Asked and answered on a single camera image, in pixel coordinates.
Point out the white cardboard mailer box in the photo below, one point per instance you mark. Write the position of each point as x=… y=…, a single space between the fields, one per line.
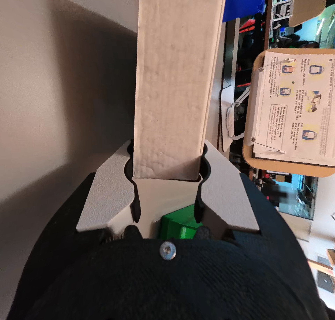
x=178 y=76

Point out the blue plastic bin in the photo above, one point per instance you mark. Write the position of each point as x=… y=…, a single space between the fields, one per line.
x=243 y=0

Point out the wooden document stand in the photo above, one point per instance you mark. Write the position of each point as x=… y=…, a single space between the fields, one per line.
x=306 y=3

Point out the printed instruction sheet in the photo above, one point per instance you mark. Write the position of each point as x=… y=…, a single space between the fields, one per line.
x=301 y=110

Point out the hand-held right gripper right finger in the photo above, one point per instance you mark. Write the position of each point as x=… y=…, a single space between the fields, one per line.
x=225 y=194

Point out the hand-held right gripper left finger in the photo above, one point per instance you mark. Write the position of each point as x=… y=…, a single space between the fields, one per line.
x=110 y=194

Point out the instruction sheet on stand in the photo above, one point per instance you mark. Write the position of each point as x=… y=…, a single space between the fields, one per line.
x=251 y=157

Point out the green plastic bin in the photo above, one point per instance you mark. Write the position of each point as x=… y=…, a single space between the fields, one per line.
x=178 y=225

